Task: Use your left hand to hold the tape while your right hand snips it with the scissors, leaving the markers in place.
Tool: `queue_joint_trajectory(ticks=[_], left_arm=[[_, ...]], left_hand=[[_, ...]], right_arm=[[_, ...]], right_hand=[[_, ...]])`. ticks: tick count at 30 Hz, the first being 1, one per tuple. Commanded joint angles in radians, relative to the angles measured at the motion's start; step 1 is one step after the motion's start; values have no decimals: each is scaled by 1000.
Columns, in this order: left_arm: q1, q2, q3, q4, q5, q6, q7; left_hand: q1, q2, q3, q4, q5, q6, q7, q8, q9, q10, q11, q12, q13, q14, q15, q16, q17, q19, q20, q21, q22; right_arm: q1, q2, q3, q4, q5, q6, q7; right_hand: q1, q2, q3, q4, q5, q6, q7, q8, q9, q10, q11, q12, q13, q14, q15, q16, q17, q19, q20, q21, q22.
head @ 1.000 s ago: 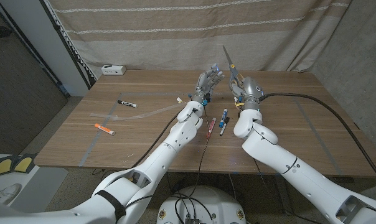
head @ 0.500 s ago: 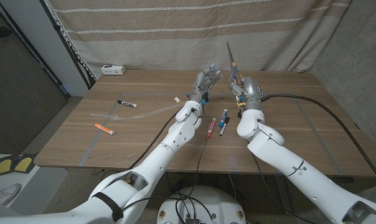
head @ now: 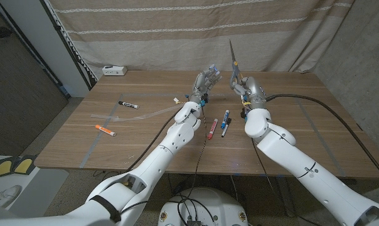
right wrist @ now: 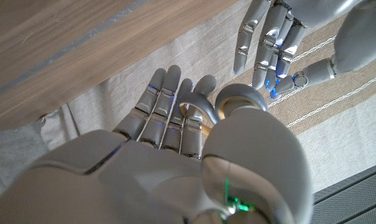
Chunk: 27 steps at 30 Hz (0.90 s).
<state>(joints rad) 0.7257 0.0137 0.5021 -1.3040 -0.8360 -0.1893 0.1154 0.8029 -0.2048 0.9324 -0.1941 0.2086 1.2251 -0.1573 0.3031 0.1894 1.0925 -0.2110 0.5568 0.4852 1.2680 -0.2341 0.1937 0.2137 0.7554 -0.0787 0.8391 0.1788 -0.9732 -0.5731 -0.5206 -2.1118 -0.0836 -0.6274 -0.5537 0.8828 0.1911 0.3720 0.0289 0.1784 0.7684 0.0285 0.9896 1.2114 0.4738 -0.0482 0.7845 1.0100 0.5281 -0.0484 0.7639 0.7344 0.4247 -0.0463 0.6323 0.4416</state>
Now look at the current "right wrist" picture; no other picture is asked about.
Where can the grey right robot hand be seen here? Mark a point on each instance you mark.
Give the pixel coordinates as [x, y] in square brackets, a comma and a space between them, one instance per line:
[144, 180]

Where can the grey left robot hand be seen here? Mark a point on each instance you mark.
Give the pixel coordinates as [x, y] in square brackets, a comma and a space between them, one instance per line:
[300, 31]

